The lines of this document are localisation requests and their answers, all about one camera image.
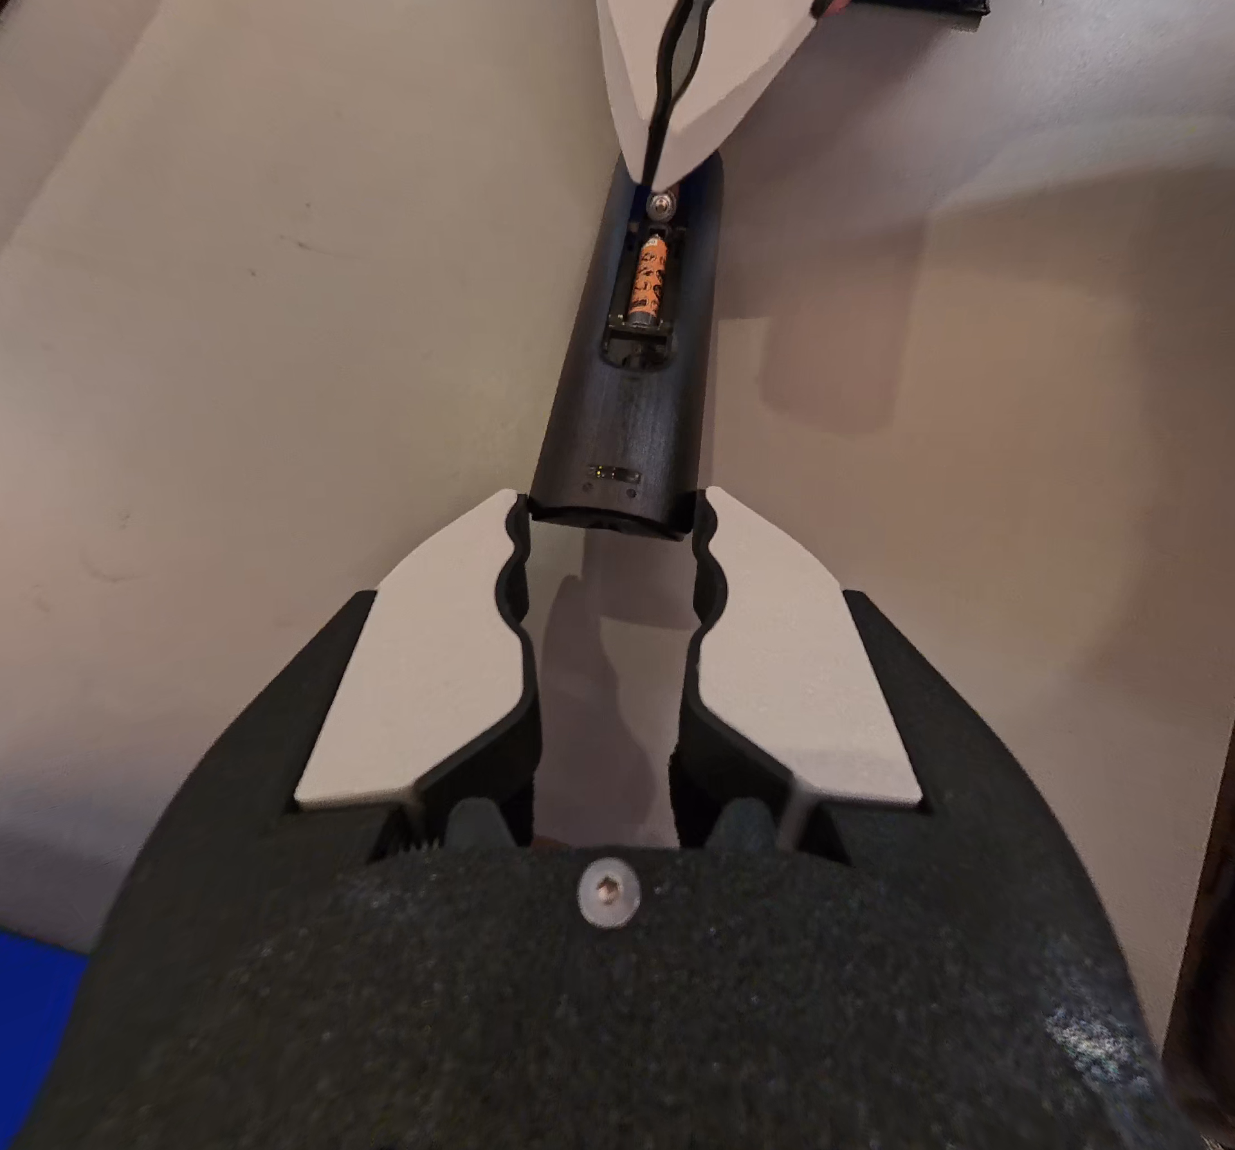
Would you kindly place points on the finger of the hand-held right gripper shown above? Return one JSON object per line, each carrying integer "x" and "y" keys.
{"x": 752, "y": 22}
{"x": 632, "y": 12}

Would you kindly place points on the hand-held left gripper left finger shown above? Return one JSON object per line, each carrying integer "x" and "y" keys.
{"x": 423, "y": 687}

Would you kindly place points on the blue plastic bin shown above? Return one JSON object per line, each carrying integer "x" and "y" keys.
{"x": 33, "y": 996}

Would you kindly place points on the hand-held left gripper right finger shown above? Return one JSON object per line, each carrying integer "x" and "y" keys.
{"x": 800, "y": 687}

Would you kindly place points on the black remote control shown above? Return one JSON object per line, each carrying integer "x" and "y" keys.
{"x": 616, "y": 416}

